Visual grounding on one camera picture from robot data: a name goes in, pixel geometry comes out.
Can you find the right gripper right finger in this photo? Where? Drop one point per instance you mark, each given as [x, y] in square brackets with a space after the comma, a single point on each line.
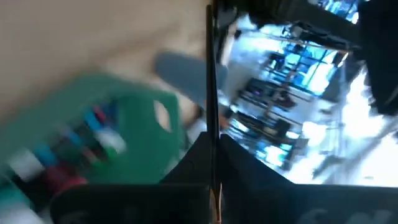
[280, 205]

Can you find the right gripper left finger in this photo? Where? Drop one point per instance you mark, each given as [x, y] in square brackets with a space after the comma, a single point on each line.
[155, 202]

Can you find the teal plastic bin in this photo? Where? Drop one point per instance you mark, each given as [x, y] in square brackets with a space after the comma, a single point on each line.
[140, 149]

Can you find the small red paint bottle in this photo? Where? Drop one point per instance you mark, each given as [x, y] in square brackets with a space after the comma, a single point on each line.
[62, 182]

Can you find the small blue paint bottle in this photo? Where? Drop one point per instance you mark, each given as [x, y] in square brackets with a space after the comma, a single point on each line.
[45, 154]

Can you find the black paintbrush gold ferrule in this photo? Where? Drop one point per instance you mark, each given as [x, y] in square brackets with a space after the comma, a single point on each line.
[212, 93]

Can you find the blue-grey plastic cup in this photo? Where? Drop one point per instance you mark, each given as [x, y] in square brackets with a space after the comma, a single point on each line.
[186, 74]

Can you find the large teal paint bottle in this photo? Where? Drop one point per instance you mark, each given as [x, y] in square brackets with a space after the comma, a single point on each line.
[12, 199]

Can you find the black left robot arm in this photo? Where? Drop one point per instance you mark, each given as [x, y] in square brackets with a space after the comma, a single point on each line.
[379, 62]

